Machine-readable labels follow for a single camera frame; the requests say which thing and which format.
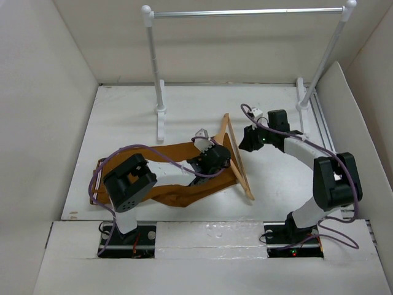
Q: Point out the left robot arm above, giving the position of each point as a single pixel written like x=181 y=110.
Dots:
x=149 y=173

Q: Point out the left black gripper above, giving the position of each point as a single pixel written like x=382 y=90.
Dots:
x=205 y=153

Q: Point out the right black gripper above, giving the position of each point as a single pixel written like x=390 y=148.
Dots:
x=249 y=142

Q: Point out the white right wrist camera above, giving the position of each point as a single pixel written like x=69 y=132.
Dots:
x=256 y=113

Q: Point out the brown trousers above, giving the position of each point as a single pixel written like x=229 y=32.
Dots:
x=173 y=195

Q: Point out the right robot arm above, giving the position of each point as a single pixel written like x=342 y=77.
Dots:
x=337 y=190

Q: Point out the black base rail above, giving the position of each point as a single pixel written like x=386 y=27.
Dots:
x=281 y=243
x=139 y=244

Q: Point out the aluminium side rail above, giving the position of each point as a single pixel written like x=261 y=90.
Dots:
x=321 y=122

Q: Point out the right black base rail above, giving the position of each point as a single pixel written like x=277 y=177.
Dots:
x=281 y=243

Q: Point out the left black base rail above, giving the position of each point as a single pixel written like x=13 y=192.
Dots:
x=139 y=244

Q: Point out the wooden clothes hanger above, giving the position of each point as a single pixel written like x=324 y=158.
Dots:
x=236 y=166

